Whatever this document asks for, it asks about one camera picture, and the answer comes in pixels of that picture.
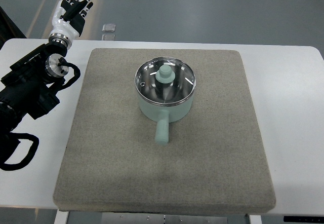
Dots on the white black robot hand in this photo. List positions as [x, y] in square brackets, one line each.
[68, 21]

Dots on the glass lid with green knob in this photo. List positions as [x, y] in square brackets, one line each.
[165, 81]

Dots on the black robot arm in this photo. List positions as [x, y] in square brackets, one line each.
[30, 89]

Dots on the mint green pot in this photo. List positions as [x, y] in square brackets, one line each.
[163, 115]

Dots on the clear floor plate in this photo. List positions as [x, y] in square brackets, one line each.
[110, 27]

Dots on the grey fabric mat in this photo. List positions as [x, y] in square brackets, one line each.
[214, 162]

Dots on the metal table frame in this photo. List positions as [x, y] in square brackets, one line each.
[162, 218]

